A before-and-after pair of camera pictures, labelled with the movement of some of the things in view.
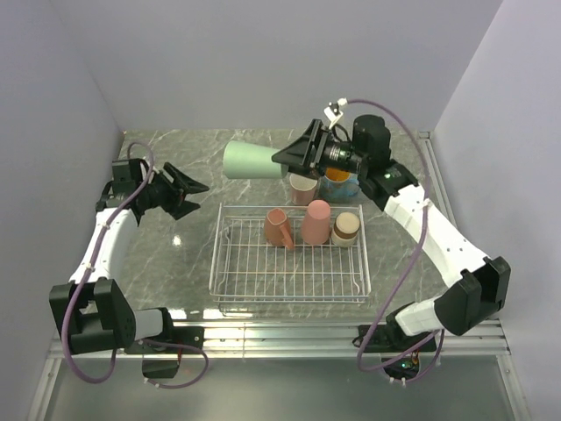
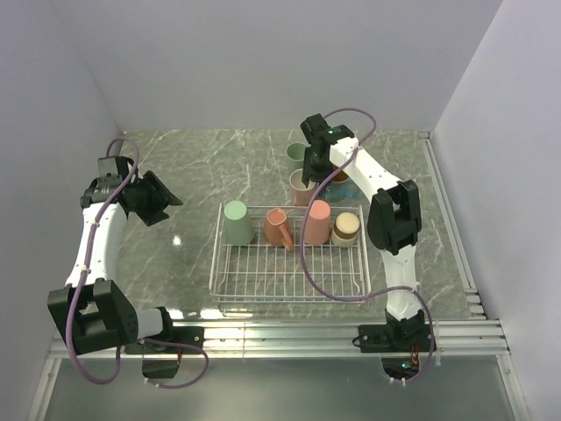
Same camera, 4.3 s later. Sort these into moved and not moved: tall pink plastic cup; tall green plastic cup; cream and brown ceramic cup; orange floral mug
Moved: tall green plastic cup
Not moved: orange floral mug; cream and brown ceramic cup; tall pink plastic cup
